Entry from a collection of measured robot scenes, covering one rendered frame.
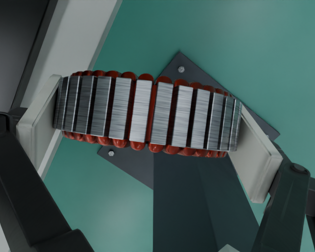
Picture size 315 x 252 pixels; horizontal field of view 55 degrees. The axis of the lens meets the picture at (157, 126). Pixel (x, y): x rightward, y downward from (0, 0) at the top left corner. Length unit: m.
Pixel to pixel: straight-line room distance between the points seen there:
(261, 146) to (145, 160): 1.00
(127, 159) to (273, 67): 0.61
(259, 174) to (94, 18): 0.17
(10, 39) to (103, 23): 0.07
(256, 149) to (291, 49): 0.95
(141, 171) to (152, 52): 0.45
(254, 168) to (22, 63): 0.18
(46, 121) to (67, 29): 0.11
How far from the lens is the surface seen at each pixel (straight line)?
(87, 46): 0.26
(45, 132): 0.17
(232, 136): 0.17
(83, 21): 0.26
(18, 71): 0.26
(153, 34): 1.01
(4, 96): 0.27
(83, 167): 1.21
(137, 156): 1.14
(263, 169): 0.16
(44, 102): 0.16
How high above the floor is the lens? 1.00
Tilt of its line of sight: 66 degrees down
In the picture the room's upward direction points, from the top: 179 degrees clockwise
